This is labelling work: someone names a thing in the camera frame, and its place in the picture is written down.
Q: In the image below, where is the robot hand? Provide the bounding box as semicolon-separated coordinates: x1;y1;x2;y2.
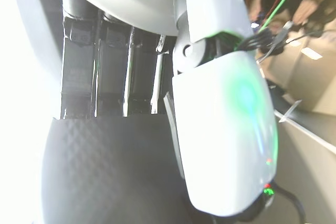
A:
41;0;279;224

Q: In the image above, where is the person's hand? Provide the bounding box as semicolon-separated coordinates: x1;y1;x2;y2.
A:
293;0;320;25

